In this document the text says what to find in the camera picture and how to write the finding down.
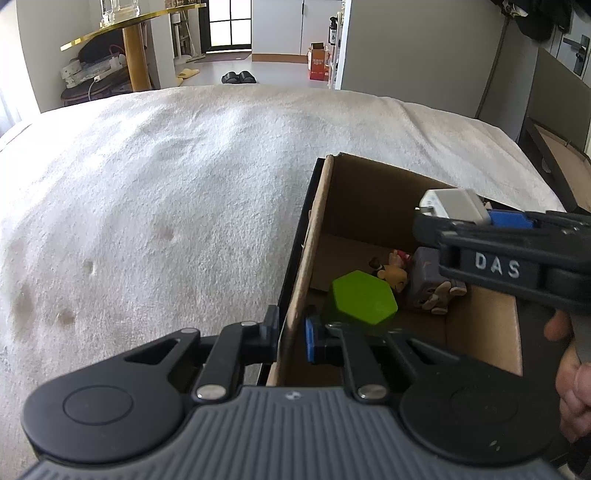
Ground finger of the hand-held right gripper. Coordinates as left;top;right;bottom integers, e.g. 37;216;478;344
488;209;591;232
412;215;591;320

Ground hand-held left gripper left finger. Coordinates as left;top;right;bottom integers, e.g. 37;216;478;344
117;305;281;402

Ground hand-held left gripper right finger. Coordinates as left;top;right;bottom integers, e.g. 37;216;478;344
304;316;446;402

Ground white charger plug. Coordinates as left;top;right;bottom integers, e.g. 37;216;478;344
419;188;491;227

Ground green toy block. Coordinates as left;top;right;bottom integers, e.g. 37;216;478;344
321;271;399;339

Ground small mouse figure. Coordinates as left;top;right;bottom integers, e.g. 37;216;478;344
369;249;411;293

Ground brown cardboard box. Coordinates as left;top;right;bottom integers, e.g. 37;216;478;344
265;154;571;388

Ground person's right hand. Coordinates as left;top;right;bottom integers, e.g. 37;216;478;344
544;309;591;440

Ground white fluffy blanket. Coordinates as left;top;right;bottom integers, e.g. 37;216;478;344
0;85;568;462

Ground hanging black clothes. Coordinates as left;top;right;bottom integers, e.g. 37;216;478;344
489;0;574;40

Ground red and white box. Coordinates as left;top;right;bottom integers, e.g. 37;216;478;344
307;42;331;82

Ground brown door mat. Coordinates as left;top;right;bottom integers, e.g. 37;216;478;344
203;52;253;64

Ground white cabinet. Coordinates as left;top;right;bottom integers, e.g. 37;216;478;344
252;0;345;56

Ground dark round table base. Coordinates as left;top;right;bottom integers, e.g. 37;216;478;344
60;76;136;108

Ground round gold-edged table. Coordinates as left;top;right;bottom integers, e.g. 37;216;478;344
60;2;208;93

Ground black-framed glass door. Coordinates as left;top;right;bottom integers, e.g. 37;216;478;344
207;0;254;51

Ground white power strip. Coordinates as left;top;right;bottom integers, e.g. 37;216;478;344
62;53;128;89

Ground clear glass jar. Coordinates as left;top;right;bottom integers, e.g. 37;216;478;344
99;0;141;27

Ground grey cable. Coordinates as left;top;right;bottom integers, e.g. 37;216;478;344
475;14;509;121

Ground black door handle plate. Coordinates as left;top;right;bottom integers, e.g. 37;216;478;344
560;36;590;75

